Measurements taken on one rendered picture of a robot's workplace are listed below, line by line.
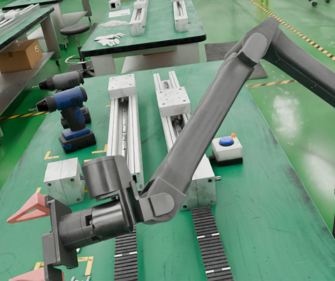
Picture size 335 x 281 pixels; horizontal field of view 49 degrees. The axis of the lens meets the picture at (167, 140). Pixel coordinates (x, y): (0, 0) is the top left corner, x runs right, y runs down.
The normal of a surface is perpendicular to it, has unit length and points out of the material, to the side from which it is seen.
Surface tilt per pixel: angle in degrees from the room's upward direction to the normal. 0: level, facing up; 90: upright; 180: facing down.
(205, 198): 90
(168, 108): 90
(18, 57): 89
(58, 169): 0
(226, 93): 54
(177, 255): 0
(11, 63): 90
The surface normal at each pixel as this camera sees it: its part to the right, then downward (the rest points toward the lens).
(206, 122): 0.31, -0.30
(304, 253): -0.13, -0.86
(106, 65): 0.01, 0.49
